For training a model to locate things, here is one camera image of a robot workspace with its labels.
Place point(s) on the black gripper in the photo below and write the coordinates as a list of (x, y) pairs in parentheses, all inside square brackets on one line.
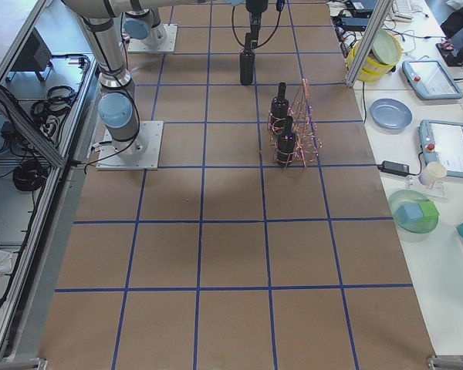
[(253, 8)]

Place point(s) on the dark glass wine bottle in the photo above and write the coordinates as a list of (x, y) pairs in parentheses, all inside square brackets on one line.
[(247, 61)]

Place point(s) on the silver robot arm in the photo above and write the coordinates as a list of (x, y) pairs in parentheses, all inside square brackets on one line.
[(104, 23), (145, 26)]

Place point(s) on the dark wine bottle in basket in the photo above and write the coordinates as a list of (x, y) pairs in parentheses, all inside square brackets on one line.
[(279, 108)]

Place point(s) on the yellow rimmed wooden steamer basket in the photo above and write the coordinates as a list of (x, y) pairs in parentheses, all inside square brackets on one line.
[(373, 70)]

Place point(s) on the pale green lid plate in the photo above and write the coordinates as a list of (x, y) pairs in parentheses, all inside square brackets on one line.
[(384, 48)]

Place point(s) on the blue plate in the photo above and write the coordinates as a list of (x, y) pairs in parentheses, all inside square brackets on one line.
[(391, 114)]

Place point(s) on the teach pendant tablet far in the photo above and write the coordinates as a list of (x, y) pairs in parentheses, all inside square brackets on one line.
[(431, 80)]

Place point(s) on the teach pendant tablet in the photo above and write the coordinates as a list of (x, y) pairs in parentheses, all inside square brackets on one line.
[(442, 142), (431, 80)]

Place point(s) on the black power adapter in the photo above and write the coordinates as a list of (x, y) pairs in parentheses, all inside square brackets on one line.
[(397, 169)]

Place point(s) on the teach pendant tablet near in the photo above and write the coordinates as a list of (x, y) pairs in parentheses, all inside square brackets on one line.
[(442, 142)]

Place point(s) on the white paper cup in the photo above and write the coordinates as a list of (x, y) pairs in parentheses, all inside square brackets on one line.
[(433, 172)]

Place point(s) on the green bowl with blocks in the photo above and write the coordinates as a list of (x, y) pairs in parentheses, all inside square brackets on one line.
[(413, 211)]

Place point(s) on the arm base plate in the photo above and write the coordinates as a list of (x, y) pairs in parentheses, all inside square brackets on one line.
[(143, 153), (162, 39)]

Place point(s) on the copper wire wine basket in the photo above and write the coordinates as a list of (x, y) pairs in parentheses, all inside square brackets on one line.
[(308, 143)]

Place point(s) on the aluminium frame post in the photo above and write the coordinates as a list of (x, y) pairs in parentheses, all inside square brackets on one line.
[(375, 24)]

